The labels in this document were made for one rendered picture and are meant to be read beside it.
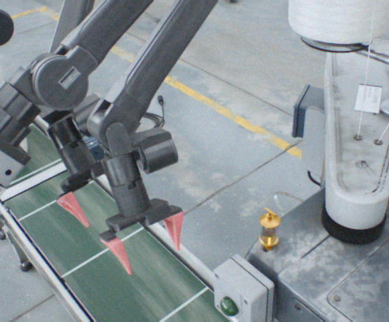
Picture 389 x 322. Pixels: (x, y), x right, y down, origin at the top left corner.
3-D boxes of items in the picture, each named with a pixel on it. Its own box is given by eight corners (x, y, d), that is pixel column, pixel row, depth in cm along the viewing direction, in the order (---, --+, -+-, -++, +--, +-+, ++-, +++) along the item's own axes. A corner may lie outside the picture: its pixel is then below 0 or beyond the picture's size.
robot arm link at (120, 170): (94, 154, 84) (102, 155, 78) (131, 141, 86) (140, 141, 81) (108, 191, 85) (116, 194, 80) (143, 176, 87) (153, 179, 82)
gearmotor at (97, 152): (58, 147, 273) (51, 126, 264) (80, 137, 280) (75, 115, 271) (83, 172, 254) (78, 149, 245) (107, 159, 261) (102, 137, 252)
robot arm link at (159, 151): (88, 115, 82) (103, 126, 75) (148, 95, 86) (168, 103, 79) (107, 177, 87) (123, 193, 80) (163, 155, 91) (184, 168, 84)
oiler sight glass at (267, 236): (255, 237, 68) (256, 220, 66) (267, 229, 69) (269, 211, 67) (268, 247, 66) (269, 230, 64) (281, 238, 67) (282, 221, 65)
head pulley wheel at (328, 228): (308, 221, 71) (310, 209, 70) (345, 193, 76) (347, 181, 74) (359, 255, 66) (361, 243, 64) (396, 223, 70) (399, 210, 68)
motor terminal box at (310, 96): (288, 146, 110) (291, 103, 103) (299, 123, 117) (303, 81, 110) (324, 154, 107) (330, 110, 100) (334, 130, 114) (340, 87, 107)
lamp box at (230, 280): (214, 306, 72) (212, 268, 67) (236, 290, 74) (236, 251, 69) (249, 340, 67) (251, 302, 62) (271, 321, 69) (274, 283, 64)
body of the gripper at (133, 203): (172, 210, 84) (158, 171, 82) (119, 235, 79) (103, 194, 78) (157, 206, 89) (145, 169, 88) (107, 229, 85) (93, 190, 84)
